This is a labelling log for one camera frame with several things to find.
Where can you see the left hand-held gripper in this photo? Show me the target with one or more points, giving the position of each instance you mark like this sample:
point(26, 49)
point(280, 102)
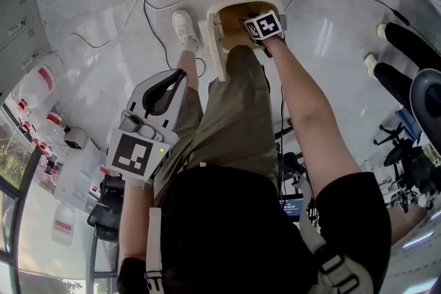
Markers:
point(131, 155)

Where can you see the grey metal locker cabinet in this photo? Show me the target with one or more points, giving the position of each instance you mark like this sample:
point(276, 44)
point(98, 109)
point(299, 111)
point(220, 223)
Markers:
point(17, 27)

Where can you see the group of clear water jugs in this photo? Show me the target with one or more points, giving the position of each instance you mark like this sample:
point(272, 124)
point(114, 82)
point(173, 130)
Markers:
point(46, 75)

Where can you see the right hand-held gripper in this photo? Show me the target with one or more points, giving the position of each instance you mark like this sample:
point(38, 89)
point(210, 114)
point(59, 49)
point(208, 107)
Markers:
point(267, 25)

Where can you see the white cardboard box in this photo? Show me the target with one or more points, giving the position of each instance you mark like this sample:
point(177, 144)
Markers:
point(79, 179)

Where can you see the person's black shirt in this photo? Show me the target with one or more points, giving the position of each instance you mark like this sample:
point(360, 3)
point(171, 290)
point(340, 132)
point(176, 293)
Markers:
point(241, 234)

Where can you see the person's olive shorts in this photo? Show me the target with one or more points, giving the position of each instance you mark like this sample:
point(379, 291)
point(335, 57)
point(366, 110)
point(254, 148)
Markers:
point(234, 113)

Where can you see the person's left white shoe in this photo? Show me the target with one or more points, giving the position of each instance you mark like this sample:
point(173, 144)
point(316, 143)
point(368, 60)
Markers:
point(182, 25)

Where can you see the person's left forearm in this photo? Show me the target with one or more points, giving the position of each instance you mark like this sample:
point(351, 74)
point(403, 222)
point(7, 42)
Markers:
point(138, 217)

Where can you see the person's left leg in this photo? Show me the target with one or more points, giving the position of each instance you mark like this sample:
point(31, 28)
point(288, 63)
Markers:
point(187, 72)

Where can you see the dark laptop screen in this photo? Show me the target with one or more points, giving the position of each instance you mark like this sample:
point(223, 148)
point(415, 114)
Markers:
point(291, 206)

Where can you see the person's right forearm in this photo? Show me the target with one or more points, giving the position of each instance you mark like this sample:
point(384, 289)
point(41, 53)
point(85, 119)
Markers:
point(293, 79)

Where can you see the black office chair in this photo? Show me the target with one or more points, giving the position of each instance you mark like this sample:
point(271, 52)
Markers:
point(403, 158)
point(110, 203)

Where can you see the small white box appliance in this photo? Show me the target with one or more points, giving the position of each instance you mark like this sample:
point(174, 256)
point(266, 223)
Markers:
point(76, 139)

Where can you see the beige plastic trash bin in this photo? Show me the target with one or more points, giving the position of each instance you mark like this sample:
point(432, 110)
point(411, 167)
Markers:
point(213, 44)

